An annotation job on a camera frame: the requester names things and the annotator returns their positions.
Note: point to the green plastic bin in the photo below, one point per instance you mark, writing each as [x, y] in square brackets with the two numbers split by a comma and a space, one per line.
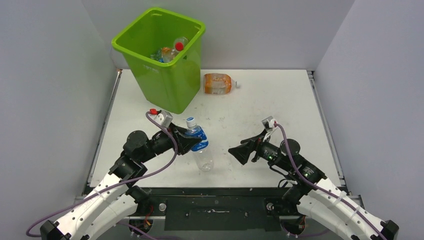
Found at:
[170, 86]

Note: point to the crushed clear purple-label bottle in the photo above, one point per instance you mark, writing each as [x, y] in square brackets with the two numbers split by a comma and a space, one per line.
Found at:
[157, 56]

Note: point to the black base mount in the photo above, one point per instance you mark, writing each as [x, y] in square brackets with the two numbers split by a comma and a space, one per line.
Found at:
[218, 209]

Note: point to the crushed orange label bottle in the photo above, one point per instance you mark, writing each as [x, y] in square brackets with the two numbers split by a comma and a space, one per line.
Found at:
[168, 54]

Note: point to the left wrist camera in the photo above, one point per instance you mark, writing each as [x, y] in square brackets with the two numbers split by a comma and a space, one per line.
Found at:
[161, 117]

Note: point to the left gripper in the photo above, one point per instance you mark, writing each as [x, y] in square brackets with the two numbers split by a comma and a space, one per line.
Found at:
[185, 140]

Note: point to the blue label clear bottle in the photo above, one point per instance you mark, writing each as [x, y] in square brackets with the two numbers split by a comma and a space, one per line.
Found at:
[202, 156]

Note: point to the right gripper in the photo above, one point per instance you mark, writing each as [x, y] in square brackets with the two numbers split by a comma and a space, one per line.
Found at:
[242, 152]

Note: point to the large orange label bottle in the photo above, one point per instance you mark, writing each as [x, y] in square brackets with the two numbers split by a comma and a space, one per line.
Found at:
[219, 84]

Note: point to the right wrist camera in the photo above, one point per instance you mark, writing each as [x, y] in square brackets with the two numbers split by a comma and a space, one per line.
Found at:
[269, 126]

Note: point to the red label Nongfu bottle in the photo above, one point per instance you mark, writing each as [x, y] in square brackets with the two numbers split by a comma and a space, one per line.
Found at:
[180, 44]

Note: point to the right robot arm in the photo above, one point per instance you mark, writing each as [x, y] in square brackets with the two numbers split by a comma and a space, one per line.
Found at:
[313, 194]

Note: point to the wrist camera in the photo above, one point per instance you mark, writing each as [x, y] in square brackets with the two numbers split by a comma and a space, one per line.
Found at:
[269, 126]
[161, 117]

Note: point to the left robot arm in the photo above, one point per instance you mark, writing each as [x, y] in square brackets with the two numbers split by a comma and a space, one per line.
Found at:
[117, 195]

